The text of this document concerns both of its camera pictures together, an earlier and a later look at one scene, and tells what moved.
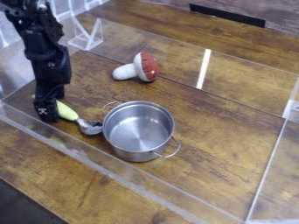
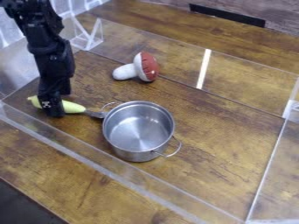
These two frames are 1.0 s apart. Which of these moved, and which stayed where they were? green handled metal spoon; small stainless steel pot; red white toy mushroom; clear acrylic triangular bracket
Moved: green handled metal spoon
Stayed: clear acrylic triangular bracket; small stainless steel pot; red white toy mushroom
